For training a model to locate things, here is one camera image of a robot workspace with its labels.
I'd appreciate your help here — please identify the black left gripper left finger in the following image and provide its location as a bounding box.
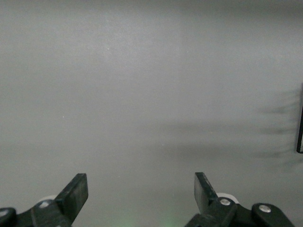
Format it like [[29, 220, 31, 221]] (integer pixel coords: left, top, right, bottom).
[[0, 173, 89, 227]]

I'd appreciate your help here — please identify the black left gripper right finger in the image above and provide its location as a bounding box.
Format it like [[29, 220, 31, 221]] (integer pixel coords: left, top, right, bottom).
[[184, 172, 295, 227]]

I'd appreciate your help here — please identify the black wire cup holder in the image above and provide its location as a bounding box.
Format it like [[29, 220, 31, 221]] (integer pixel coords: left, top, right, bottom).
[[296, 82, 303, 153]]

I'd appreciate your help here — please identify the grey table cover sheet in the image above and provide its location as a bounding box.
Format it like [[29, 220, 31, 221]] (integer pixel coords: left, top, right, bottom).
[[0, 0, 303, 227]]

